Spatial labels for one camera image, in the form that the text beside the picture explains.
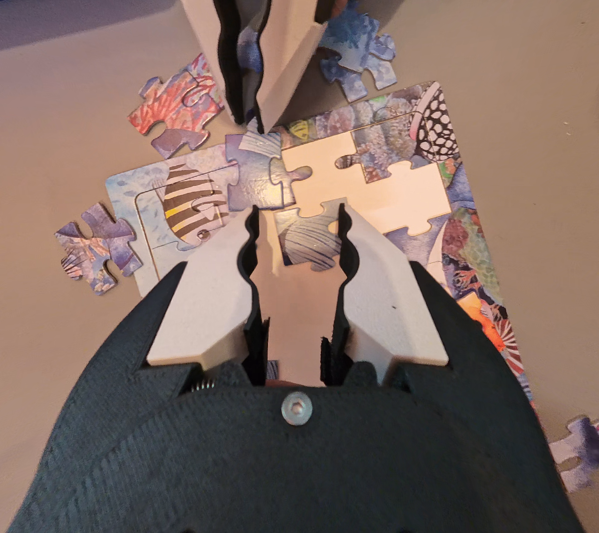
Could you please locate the light blue anemone puzzle piece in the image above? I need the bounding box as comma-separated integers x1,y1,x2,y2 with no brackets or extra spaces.
319,0,396,72

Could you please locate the purple eyelash puzzle piece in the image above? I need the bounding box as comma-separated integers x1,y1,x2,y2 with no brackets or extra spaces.
236,25,263,75

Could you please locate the pale striped whale puzzle piece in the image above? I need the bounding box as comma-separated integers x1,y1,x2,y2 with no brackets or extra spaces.
274,198,349,272

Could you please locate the red coral purple puzzle piece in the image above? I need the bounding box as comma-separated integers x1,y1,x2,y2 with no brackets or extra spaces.
127,70,224,159

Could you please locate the sea print puzzle board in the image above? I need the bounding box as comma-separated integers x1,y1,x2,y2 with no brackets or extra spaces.
105,81,536,403

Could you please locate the mottled lavender yellow fish piece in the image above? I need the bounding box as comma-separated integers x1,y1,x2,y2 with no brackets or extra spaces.
269,154,313,201

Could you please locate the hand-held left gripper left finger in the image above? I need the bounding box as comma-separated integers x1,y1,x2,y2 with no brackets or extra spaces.
146,204,272,388

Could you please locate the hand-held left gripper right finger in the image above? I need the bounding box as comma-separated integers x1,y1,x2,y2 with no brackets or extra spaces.
320,203,450,388

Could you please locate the purple white sail puzzle piece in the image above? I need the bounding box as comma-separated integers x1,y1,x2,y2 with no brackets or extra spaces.
386,215,450,281

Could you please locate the red green coral puzzle piece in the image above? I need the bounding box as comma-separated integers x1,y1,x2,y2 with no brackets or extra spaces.
183,53,225,98

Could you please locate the orange print puzzle piece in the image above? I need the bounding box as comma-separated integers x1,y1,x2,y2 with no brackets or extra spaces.
461,292,501,346

